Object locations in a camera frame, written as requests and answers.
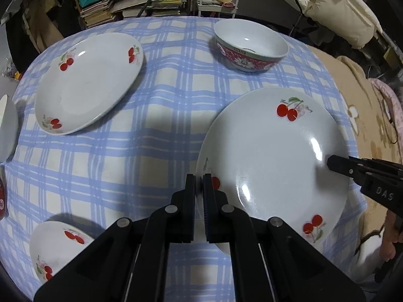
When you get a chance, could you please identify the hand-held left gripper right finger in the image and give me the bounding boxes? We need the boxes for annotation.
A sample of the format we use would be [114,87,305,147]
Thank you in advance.
[201,173,366,302]

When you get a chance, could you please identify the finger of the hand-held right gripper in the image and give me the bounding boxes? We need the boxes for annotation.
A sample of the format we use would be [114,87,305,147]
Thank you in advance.
[327,154,403,183]

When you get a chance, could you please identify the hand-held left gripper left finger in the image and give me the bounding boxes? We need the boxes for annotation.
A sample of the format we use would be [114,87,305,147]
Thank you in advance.
[33,174,197,302]

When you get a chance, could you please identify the large white cherry plate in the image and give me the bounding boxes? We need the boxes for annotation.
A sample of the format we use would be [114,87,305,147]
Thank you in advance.
[196,86,351,255]

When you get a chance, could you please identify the white bowl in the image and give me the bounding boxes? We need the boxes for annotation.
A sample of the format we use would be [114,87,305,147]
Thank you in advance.
[0,94,19,162]

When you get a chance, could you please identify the person's right hand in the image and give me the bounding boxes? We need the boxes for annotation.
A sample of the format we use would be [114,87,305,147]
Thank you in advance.
[382,211,403,258]

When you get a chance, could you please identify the beige flower blanket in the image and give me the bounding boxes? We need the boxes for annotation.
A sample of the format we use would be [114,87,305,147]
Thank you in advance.
[307,46,403,302]

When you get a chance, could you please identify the pink quilted cloth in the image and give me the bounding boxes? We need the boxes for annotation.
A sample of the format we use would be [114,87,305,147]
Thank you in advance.
[370,79,403,139]

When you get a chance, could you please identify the blue plaid tablecloth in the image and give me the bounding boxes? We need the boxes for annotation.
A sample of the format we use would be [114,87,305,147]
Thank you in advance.
[0,16,367,302]

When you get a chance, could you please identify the red floral patterned bowl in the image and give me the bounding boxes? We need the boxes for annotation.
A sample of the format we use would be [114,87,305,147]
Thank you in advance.
[213,19,289,73]

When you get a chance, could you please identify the cream puffer jacket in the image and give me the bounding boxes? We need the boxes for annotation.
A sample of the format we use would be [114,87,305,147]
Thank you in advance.
[277,0,383,49]

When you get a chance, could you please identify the stack of books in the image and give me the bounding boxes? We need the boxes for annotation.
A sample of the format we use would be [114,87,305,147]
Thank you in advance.
[79,0,189,29]

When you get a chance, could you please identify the beige cardboard sheets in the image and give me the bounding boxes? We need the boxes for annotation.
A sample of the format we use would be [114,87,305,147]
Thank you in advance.
[25,0,63,54]

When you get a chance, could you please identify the white puffer jacket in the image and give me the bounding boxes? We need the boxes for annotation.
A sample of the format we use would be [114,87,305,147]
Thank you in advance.
[0,0,43,26]

